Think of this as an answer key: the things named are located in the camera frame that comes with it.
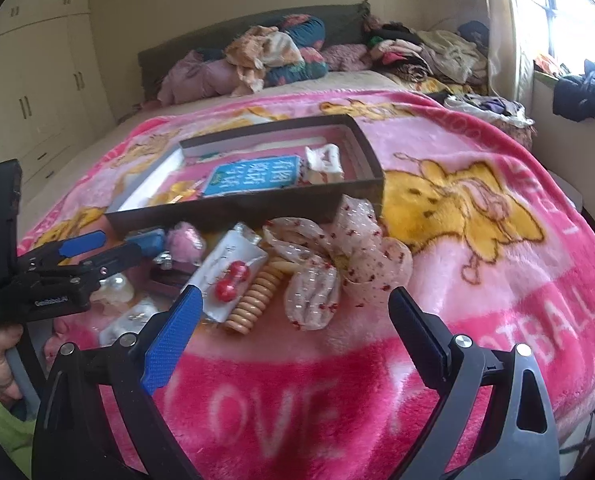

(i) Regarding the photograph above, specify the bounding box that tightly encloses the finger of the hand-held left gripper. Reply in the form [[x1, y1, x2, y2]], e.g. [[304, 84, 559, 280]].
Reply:
[[20, 230, 107, 275], [52, 242, 144, 292]]

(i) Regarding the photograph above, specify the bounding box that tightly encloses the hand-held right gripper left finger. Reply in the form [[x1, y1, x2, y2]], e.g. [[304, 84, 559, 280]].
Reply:
[[32, 285, 206, 480]]

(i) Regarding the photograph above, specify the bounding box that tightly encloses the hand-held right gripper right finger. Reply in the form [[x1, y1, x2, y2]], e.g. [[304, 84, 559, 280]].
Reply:
[[387, 286, 561, 480]]

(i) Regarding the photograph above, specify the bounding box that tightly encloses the pearl hair clip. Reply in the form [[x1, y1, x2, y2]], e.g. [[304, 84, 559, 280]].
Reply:
[[92, 272, 136, 307]]

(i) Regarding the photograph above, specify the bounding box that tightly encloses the small blue box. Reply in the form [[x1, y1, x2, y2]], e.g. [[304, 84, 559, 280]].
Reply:
[[125, 227, 167, 262]]

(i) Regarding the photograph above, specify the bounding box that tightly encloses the small clear earring packet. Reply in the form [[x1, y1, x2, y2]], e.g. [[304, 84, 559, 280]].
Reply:
[[100, 297, 161, 347]]

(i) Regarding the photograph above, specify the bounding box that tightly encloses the beige spiral hair tie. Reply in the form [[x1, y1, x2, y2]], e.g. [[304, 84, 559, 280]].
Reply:
[[225, 255, 286, 334]]

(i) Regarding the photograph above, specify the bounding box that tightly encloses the sheer dotted bow hair clip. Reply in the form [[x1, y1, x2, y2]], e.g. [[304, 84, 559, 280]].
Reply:
[[262, 195, 414, 332]]

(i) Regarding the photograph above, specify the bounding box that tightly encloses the clear red ball earrings packet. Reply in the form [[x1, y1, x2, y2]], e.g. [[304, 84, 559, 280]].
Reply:
[[180, 222, 270, 324]]

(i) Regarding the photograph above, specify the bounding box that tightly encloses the dark cardboard box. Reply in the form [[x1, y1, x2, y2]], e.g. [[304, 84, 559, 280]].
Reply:
[[105, 114, 385, 237]]

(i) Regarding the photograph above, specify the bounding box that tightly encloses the person's left forearm green sleeve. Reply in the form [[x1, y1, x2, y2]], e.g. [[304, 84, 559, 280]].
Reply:
[[0, 360, 34, 478]]

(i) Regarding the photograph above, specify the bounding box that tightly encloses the dark red hair clip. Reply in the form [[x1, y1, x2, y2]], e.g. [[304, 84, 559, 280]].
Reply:
[[150, 260, 193, 294]]

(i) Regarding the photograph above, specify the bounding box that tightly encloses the pink printed blanket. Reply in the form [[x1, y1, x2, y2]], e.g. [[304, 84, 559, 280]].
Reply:
[[15, 87, 595, 480]]

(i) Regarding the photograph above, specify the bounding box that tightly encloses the pink pompom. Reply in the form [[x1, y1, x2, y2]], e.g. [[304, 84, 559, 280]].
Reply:
[[170, 222, 207, 264]]

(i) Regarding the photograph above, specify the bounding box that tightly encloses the pink printed sheet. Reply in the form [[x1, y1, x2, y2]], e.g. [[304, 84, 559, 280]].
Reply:
[[175, 166, 219, 187]]

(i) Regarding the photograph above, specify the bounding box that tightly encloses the cream wardrobe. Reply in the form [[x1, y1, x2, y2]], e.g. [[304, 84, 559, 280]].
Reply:
[[0, 0, 117, 188]]

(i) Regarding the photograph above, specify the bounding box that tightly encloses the blue printed booklet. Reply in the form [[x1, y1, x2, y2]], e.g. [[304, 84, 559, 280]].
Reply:
[[198, 155, 304, 199]]

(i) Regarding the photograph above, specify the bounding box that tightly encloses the white crumpled packet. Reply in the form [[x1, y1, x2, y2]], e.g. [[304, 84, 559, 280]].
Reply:
[[305, 144, 345, 184]]

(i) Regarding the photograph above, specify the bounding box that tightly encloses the lilac quilt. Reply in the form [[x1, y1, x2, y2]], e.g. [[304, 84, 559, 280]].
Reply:
[[156, 50, 248, 108]]

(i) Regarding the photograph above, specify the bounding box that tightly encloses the pile of clothes on bed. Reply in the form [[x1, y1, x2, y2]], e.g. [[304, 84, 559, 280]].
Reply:
[[138, 0, 373, 106]]

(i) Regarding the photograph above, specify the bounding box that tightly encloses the heap of mixed clothes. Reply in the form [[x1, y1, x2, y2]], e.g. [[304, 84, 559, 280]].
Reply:
[[445, 91, 535, 130]]

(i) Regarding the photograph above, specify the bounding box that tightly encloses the peach patterned cloth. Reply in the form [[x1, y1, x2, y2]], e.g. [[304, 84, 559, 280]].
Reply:
[[225, 25, 305, 97]]

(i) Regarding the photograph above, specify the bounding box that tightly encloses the bed with beige sheet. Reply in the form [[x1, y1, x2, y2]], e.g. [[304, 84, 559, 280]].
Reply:
[[62, 67, 431, 176]]

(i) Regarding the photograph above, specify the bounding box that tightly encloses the pile of folded clothes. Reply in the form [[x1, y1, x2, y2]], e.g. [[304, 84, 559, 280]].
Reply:
[[365, 15, 491, 96]]

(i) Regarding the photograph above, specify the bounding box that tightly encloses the mauve fuzzy cloth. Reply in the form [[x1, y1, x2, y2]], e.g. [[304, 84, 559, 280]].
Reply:
[[322, 42, 374, 74]]

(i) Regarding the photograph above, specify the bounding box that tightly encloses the dark floral quilt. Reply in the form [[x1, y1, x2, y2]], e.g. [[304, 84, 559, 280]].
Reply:
[[198, 14, 328, 88]]

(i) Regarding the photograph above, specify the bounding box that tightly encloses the dark jacket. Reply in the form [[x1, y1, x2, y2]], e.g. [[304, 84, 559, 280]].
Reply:
[[552, 59, 595, 123]]

